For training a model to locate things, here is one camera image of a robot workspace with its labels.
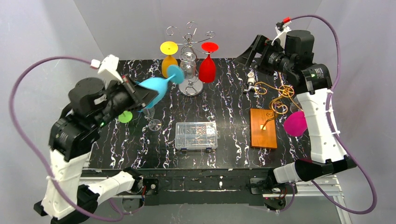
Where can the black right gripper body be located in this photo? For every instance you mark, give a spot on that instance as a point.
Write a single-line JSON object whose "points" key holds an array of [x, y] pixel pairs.
{"points": [[263, 52]]}

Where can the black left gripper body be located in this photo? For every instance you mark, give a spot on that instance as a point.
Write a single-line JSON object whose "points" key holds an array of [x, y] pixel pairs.
{"points": [[132, 92]]}

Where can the clear glass wine glass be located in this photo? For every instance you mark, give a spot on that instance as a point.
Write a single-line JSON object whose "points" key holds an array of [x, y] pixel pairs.
{"points": [[153, 124], [295, 105]]}

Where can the yellow plastic wine glass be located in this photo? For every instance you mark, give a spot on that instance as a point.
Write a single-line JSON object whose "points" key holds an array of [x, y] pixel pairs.
{"points": [[168, 48]]}

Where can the gold wire glass rack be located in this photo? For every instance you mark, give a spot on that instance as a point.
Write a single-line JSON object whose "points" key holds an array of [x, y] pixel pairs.
{"points": [[275, 105]]}

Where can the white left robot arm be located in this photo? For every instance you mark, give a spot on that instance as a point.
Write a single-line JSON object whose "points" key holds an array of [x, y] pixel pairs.
{"points": [[94, 102]]}

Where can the clear plastic screw box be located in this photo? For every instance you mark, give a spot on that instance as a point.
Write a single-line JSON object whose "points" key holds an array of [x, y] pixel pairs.
{"points": [[196, 136]]}

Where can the silver wire glass rack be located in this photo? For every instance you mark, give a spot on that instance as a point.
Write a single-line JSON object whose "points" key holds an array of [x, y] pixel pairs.
{"points": [[191, 86]]}

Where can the green plastic wine glass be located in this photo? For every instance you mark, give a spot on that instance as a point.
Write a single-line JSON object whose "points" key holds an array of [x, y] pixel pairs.
{"points": [[125, 117]]}

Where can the pink plastic wine glass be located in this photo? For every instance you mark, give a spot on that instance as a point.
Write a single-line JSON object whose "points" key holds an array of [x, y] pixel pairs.
{"points": [[295, 125]]}

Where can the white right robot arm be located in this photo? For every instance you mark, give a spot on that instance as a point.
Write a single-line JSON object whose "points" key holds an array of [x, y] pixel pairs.
{"points": [[291, 53]]}

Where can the small silver metal fixture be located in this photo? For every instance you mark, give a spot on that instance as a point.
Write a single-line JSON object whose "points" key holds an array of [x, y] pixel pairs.
{"points": [[250, 82]]}

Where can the orange wooden rack base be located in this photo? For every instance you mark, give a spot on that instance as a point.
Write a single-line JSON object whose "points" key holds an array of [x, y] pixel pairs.
{"points": [[262, 138]]}

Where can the red plastic wine glass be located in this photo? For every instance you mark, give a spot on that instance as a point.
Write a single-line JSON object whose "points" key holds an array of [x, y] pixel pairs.
{"points": [[207, 69]]}

